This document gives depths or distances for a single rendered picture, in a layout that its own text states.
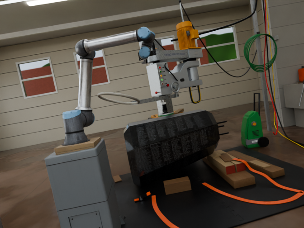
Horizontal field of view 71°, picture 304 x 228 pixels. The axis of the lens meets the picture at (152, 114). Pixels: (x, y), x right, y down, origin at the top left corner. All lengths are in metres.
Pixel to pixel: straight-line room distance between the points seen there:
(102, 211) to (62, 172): 0.44
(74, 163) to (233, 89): 8.52
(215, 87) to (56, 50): 6.56
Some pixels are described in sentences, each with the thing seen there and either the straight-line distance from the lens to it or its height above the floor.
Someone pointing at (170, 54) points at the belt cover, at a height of 1.64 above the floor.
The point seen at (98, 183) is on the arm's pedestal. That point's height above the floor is 0.58.
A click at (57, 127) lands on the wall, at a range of 9.50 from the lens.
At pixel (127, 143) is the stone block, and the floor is 0.64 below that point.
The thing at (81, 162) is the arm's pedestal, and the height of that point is 0.77.
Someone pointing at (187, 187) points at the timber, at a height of 0.05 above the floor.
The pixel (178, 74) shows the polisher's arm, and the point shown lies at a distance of 2.99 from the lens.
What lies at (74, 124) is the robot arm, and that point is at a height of 1.05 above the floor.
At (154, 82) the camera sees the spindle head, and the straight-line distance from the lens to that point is 2.81.
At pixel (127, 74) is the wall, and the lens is 8.87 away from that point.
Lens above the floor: 1.18
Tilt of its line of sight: 5 degrees down
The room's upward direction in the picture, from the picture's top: 11 degrees counter-clockwise
